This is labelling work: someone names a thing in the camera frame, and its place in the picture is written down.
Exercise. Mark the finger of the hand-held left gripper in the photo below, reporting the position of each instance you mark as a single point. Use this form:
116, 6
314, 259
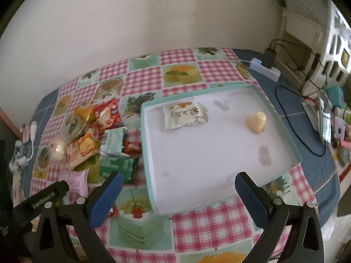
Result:
63, 188

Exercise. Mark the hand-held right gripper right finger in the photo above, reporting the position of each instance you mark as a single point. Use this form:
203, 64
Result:
252, 200

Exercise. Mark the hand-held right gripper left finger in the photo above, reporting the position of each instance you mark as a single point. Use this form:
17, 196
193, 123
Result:
107, 197

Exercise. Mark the pink snack packet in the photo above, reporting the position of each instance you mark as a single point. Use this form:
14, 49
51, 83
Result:
74, 179

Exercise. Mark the green wafer packet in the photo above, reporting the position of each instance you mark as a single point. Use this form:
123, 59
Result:
118, 167
113, 141

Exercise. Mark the orange snack packet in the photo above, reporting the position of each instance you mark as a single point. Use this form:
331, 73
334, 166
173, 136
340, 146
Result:
86, 142

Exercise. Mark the small red candy packet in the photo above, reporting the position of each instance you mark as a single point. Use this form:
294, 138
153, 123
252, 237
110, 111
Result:
113, 211
133, 146

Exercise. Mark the teal shallow cardboard box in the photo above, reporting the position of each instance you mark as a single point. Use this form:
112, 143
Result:
205, 156

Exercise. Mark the clear packet of round bun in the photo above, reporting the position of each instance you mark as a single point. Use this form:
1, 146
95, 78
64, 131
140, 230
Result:
58, 149

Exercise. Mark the pink checked printed tablecloth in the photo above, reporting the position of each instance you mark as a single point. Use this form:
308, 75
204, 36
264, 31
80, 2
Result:
214, 224

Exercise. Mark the clear packet of green cake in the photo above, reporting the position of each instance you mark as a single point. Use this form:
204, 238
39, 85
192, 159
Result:
72, 124

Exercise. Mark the small pink item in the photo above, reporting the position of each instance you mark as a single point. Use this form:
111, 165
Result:
24, 132

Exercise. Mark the yellow heart-shaped jelly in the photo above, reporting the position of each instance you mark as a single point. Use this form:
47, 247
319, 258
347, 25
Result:
256, 122

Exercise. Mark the yellow cake packet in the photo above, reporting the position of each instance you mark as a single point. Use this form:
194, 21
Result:
83, 113

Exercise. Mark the red peanut packet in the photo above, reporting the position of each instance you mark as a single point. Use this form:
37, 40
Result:
108, 115

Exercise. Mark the pinkish brown bar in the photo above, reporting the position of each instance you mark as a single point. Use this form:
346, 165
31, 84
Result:
6, 118

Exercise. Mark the clear plastic holder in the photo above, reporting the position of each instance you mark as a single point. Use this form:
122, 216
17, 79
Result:
325, 126

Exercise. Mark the white snack packet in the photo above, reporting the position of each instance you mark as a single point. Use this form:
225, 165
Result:
185, 115

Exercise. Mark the small pink device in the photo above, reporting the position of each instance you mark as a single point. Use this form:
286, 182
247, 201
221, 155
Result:
340, 127

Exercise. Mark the teal case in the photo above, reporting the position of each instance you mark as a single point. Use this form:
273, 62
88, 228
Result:
336, 96

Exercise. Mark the white power strip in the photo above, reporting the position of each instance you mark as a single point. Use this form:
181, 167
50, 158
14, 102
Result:
263, 67

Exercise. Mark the black charger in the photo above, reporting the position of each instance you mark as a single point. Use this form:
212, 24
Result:
270, 56

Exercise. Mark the white shelf unit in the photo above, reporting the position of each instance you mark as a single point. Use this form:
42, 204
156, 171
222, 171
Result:
329, 60

